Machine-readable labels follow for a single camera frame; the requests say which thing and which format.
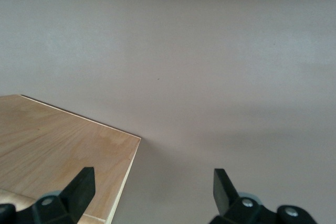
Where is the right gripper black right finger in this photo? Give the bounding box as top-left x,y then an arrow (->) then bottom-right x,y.
209,168 -> 316,224

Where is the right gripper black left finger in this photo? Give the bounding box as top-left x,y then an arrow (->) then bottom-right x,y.
0,166 -> 96,224

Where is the light wooden drawer cabinet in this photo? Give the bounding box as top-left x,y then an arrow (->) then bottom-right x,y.
0,94 -> 141,224

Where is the brown paper table cover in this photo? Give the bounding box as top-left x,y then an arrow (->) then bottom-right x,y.
0,0 -> 336,224

